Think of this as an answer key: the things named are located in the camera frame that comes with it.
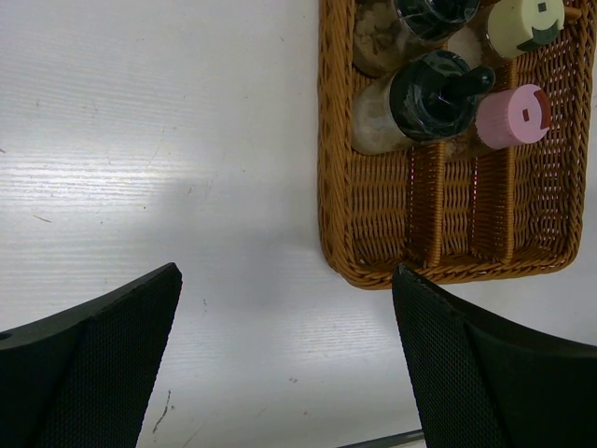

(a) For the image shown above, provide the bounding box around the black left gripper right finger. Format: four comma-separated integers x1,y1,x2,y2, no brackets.
392,265,596,447

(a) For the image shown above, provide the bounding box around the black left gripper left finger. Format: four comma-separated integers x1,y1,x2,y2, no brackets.
1,263,182,447

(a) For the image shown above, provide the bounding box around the green-capped white spice bottle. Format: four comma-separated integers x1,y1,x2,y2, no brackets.
447,0,565,68

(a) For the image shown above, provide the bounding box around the brown wicker cutlery tray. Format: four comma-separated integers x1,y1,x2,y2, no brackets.
317,1,596,289

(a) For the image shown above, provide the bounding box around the black-capped brown spice bottle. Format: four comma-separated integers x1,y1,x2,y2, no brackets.
353,0,479,77

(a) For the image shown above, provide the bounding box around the pink-capped spice bottle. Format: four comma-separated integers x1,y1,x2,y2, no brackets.
454,84,553,155

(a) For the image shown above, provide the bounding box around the black-capped white spice bottle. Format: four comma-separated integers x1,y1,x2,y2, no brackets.
351,49,495,155

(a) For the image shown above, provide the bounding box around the aluminium table edge rail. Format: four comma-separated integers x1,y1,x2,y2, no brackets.
339,429,424,448

